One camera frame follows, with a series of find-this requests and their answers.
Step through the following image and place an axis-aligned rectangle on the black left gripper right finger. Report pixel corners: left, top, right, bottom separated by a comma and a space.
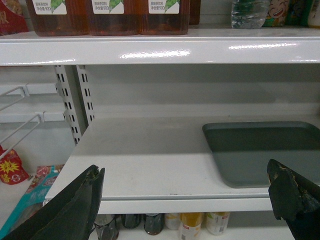
267, 159, 320, 240

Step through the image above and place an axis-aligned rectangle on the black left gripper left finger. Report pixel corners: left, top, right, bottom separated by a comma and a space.
3, 164, 105, 240

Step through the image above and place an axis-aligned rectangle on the grey silver tray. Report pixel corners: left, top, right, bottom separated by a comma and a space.
202, 121, 320, 188

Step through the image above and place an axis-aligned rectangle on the dark bottle lower shelf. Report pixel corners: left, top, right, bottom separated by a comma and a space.
94, 214, 119, 240

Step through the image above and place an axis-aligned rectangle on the teal red snack bag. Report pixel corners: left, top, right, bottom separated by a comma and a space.
0, 164, 64, 239

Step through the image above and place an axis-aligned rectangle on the dark bottle lower middle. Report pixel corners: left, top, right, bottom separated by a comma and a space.
121, 213, 142, 229

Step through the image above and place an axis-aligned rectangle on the dark bottle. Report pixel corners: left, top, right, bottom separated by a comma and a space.
121, 213, 142, 229
144, 213, 165, 236

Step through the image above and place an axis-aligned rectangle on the red yellow snack bag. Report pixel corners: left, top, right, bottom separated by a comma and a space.
0, 149, 30, 185

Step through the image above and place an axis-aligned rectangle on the white green drink bottle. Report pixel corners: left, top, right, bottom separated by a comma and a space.
205, 211, 231, 236

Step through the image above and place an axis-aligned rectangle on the dark bottle lower right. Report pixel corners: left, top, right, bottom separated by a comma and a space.
144, 213, 165, 236

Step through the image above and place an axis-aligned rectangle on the white middle shelf board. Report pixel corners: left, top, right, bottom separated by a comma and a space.
44, 115, 320, 215

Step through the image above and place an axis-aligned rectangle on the white shelf board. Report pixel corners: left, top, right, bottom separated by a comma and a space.
44, 115, 320, 215
0, 24, 320, 67

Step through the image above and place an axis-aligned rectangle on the white yellow drink bottle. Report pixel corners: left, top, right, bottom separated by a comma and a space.
164, 212, 180, 230

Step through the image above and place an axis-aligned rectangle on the orange juice bottle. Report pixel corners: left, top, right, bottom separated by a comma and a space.
178, 212, 204, 240

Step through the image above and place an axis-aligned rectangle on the white slotted shelf upright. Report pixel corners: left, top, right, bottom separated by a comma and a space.
54, 65, 95, 144

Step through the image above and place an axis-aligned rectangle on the white upper shelf board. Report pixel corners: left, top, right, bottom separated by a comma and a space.
0, 24, 320, 67

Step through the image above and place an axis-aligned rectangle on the cartoon face snack pack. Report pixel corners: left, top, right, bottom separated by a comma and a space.
263, 0, 290, 27

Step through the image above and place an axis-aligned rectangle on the clear water bottle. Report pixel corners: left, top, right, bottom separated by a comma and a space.
231, 0, 270, 29

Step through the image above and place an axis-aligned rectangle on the brown tea bottle left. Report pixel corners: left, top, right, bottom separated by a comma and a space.
26, 0, 89, 37

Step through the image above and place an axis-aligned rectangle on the brown tea bottle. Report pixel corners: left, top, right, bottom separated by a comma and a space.
85, 0, 139, 36
137, 0, 190, 36
26, 0, 89, 37

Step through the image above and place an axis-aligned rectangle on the brown tea bottle middle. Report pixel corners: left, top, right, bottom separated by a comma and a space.
85, 0, 139, 36

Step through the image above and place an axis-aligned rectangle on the red snack bag top left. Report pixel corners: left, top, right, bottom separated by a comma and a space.
0, 0, 29, 36

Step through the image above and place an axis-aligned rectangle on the brown tea bottle right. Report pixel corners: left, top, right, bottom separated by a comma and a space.
137, 0, 190, 36

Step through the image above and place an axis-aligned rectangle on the white wire hook lower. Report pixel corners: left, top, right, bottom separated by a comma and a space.
0, 112, 42, 160

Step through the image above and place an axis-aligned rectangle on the white wire hook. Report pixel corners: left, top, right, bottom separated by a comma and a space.
0, 86, 26, 111
0, 112, 42, 160

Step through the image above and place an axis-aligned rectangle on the white wire hook upper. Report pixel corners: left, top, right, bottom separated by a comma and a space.
0, 86, 26, 111

